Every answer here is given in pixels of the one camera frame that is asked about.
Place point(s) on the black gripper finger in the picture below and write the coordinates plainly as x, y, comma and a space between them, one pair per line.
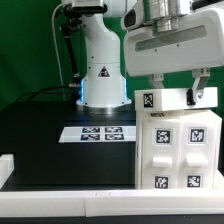
196, 93
156, 81

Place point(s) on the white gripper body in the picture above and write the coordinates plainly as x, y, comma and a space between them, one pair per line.
198, 43

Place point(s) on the white cabinet top block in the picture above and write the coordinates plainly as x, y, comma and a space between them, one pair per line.
162, 100

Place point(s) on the white cabinet body frame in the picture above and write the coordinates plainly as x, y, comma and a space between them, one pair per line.
183, 116

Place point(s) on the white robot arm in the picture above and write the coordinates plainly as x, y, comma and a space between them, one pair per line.
107, 85

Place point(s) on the white fiducial marker sheet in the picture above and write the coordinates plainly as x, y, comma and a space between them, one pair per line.
98, 134

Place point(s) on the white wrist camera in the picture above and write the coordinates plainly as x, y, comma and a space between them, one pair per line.
133, 18

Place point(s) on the white table border rail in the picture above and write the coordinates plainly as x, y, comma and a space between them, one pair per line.
112, 202

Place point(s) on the white left corner rail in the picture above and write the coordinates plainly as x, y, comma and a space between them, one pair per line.
6, 167

